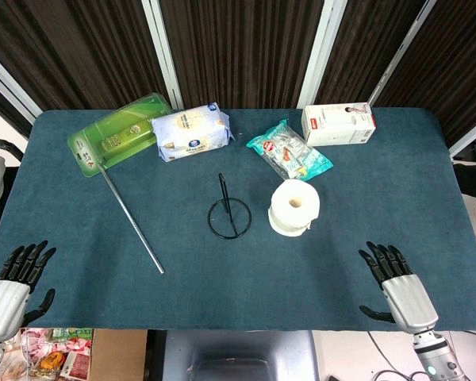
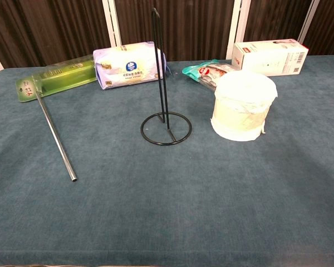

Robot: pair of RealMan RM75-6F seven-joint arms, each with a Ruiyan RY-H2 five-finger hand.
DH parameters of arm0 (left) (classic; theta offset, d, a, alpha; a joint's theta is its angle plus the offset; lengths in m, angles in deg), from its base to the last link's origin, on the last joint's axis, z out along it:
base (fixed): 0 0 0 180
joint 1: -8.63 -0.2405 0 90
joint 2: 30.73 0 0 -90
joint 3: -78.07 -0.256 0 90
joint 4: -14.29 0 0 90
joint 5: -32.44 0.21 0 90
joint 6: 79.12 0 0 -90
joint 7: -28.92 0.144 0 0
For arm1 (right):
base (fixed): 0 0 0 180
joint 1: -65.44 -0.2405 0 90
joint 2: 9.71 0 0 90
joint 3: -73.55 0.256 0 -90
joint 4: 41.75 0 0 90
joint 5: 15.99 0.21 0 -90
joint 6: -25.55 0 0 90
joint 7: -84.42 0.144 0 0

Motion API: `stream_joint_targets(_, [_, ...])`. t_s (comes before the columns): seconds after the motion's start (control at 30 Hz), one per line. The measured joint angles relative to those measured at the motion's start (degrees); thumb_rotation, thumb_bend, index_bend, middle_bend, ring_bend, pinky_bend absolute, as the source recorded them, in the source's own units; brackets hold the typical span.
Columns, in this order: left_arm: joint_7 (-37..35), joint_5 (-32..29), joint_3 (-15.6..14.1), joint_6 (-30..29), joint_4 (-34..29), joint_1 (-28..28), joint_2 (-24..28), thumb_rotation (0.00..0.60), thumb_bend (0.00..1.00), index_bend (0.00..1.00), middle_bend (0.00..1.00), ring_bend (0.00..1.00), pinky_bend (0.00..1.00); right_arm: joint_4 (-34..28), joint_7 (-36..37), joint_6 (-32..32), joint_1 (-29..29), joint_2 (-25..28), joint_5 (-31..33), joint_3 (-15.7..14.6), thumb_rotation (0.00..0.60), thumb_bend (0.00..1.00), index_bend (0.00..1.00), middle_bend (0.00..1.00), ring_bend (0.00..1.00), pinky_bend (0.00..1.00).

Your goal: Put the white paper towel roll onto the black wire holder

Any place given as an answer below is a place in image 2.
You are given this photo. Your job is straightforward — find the white toilet paper roll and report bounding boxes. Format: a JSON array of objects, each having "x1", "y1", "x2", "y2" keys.
[{"x1": 210, "y1": 71, "x2": 278, "y2": 142}]

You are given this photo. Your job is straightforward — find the teal snack bag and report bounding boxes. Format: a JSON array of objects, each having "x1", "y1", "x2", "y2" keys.
[{"x1": 182, "y1": 59, "x2": 237, "y2": 92}]

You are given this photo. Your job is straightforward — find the blue table cloth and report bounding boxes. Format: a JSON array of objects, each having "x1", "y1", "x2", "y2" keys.
[{"x1": 0, "y1": 55, "x2": 334, "y2": 267}]

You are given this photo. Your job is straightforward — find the white and purple tissue pack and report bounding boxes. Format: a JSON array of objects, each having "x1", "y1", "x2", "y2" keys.
[{"x1": 92, "y1": 41, "x2": 168, "y2": 90}]

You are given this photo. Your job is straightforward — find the silver metal tube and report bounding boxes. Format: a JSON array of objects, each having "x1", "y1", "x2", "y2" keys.
[{"x1": 35, "y1": 88, "x2": 78, "y2": 183}]

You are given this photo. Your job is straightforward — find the green plastic blister package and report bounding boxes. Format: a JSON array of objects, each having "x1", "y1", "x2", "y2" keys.
[{"x1": 15, "y1": 55, "x2": 97, "y2": 103}]

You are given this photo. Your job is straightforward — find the white cardboard product box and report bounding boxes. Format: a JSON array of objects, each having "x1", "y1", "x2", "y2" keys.
[{"x1": 231, "y1": 38, "x2": 309, "y2": 77}]

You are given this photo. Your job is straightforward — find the black wire paper towel holder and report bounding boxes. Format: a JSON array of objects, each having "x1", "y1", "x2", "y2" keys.
[{"x1": 140, "y1": 7, "x2": 193, "y2": 146}]

